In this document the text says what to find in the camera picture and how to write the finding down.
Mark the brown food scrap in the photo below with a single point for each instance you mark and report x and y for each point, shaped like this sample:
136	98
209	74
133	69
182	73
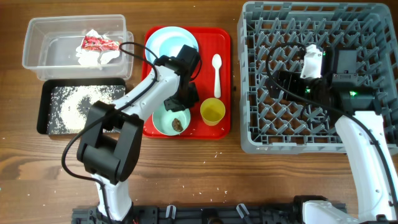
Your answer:
176	125

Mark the clear plastic bin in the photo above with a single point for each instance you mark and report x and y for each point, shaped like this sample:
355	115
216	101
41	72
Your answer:
52	47

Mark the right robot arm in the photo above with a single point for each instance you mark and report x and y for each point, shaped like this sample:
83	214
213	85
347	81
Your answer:
328	80

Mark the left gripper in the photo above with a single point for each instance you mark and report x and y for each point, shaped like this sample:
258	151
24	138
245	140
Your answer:
194	98

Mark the grey dishwasher rack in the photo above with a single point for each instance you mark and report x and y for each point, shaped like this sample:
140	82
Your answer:
268	36

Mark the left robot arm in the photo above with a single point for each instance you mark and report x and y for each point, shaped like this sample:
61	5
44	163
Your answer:
111	139

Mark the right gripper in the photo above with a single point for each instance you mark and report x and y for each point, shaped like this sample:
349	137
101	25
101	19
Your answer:
291	78

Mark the black plastic tray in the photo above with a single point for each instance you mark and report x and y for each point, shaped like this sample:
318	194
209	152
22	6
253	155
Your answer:
50	84

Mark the large white plate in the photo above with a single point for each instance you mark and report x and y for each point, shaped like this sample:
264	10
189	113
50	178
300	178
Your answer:
169	41

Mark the spilled white rice pile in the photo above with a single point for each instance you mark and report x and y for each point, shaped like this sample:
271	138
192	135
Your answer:
69	105

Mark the mint green bowl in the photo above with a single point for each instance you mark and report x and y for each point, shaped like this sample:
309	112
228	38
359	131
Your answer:
162	120

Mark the red snack wrapper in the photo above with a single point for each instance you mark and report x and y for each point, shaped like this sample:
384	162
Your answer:
99	44

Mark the yellow plastic cup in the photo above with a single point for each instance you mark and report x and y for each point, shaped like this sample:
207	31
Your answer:
212	111

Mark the white plastic spoon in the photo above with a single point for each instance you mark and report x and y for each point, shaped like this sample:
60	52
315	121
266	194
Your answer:
217	63

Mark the red serving tray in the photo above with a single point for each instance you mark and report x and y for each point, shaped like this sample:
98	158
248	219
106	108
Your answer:
210	41

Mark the white napkin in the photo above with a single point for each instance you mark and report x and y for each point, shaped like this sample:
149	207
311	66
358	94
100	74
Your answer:
95	58

